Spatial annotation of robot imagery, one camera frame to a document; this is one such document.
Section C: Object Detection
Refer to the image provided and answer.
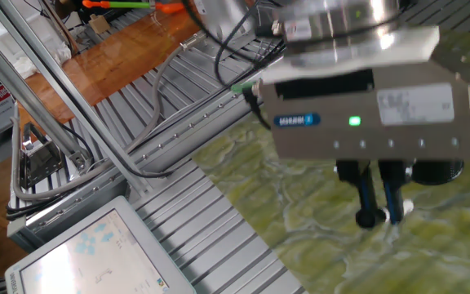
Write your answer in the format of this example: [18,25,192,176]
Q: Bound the thin black cable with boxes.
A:
[57,122,177,180]

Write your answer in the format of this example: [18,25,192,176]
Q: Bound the white crumpled plastic bag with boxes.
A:
[10,34,71,81]

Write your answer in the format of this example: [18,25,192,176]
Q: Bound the silver Schunk gripper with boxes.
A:
[258,40,470,225]

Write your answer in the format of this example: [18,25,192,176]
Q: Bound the black mesh pen holder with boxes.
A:
[410,159,465,187]

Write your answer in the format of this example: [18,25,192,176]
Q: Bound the grey cable with green plug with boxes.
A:
[229,79,261,96]

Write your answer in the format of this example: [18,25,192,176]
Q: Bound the white marker pen black cap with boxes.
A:
[355,198,416,229]

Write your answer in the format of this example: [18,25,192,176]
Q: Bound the metal bracket box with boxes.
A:
[17,121,67,191]

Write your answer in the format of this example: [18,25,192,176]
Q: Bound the small wooden block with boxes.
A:
[87,14,112,35]

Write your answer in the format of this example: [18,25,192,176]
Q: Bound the orange green toy tool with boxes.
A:
[82,0,197,16]

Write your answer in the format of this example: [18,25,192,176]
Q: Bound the thick black gripper cable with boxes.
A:
[241,85,273,131]

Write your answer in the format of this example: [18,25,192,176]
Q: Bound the grey corrugated robot cable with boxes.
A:
[9,31,210,203]

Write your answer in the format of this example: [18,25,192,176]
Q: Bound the green marble pattern mat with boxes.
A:
[192,24,470,294]

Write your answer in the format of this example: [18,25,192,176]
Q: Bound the black cable with straight plug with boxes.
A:
[213,0,285,89]

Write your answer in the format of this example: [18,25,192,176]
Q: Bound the aluminium frame post with bracket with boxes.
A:
[0,0,154,196]

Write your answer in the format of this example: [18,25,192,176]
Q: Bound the white teach pendant screen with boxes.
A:
[4,194,197,294]

